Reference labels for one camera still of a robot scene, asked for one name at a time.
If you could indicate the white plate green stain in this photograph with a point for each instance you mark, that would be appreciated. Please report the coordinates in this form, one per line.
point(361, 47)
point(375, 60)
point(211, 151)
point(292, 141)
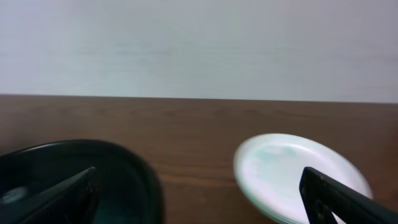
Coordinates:
point(268, 169)

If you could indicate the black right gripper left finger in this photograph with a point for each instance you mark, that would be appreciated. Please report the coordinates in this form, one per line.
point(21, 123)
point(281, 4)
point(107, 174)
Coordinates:
point(73, 200)

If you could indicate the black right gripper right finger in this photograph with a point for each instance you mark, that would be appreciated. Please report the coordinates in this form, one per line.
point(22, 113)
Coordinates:
point(325, 199)

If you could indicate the black round tray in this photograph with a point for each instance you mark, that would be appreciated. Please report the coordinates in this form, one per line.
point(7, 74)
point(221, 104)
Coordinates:
point(129, 189)

